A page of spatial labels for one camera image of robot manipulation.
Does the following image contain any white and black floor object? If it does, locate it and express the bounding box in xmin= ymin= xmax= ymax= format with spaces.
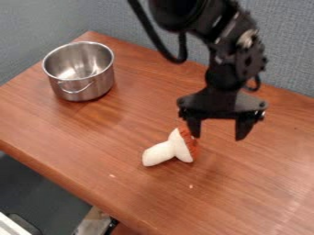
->
xmin=0 ymin=212 xmax=41 ymax=235

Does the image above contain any white and orange toy mushroom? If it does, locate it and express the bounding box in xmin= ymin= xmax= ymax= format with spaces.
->
xmin=141 ymin=126 xmax=199 ymax=167

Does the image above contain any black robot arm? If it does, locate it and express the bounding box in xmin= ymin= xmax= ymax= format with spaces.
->
xmin=148 ymin=0 xmax=267 ymax=140

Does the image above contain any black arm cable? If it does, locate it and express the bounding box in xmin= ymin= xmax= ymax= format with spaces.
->
xmin=126 ymin=0 xmax=188 ymax=64

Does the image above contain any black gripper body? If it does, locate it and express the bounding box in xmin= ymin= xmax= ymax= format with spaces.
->
xmin=176 ymin=65 xmax=267 ymax=121

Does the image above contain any metal table leg bracket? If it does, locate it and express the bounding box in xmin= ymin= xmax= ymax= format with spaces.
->
xmin=72 ymin=207 xmax=118 ymax=235

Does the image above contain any stainless steel pot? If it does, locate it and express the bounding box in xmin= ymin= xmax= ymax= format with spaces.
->
xmin=41 ymin=41 xmax=113 ymax=102

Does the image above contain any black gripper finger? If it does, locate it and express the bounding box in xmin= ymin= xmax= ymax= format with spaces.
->
xmin=187 ymin=117 xmax=201 ymax=138
xmin=235 ymin=112 xmax=257 ymax=140

